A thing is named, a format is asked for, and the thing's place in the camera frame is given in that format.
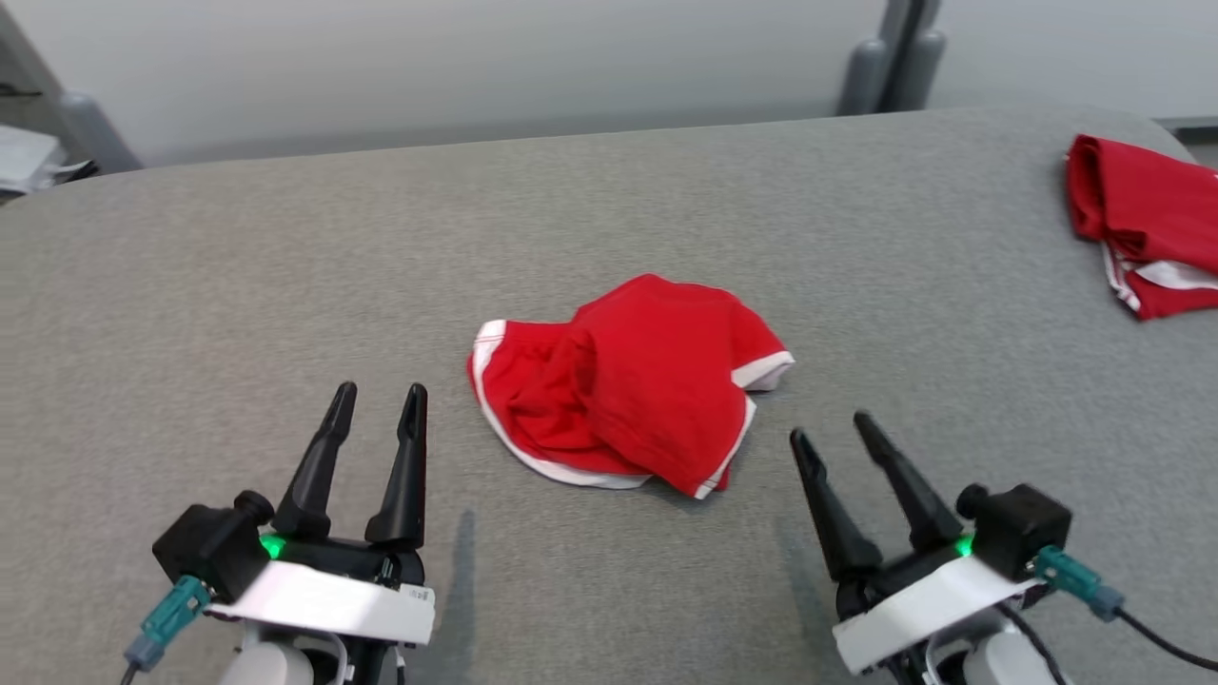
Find red t-shirt with white sleeves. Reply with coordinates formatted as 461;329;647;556
1063;133;1218;323

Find grey rounded partition foot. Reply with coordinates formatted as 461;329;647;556
836;38;892;118
57;91;145;173
890;28;949;113

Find grey double partition post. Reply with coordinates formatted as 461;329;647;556
879;0;943;41

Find teal left camera connector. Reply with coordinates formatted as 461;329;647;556
122;575;213;674

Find grey fabric cushion surface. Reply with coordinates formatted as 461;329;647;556
0;102;1218;685

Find dark shelf unit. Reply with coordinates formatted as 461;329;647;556
0;0;68;101

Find white power strip with plug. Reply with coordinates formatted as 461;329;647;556
0;124;98;197

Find teal right camera connector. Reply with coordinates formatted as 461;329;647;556
1031;544;1127;621

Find teal camera connector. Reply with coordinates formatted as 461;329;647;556
122;575;213;674
1031;544;1127;621

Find red shorts with white trim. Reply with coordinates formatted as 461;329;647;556
465;273;796;501

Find black right camera cable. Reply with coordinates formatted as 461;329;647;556
1111;607;1218;673

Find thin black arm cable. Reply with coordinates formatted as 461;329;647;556
997;603;1062;685

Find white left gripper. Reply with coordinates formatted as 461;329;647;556
207;382;438;649

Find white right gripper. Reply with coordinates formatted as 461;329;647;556
789;410;1045;677

